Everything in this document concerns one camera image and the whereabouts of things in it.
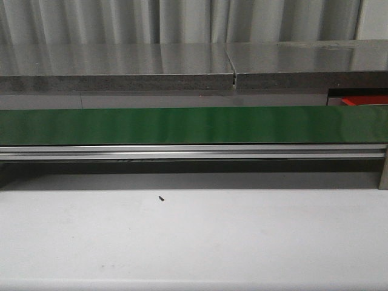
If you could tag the grey stone counter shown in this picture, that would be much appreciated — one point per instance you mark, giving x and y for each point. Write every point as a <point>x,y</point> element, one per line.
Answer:
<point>91,76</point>

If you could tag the grey conveyor support leg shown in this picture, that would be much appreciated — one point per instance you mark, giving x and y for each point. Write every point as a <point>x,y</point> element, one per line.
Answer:
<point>383,177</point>

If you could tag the red plastic tray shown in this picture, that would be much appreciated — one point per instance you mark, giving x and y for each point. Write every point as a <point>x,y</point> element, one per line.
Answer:
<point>365,100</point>

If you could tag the white pleated curtain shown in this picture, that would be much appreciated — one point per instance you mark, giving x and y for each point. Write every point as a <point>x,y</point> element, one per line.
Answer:
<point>164,22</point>

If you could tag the green conveyor belt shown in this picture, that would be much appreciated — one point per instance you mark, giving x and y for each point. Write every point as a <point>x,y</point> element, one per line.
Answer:
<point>195,125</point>

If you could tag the aluminium conveyor frame rail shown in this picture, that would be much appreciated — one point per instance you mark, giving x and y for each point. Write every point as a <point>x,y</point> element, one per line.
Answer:
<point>213,151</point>

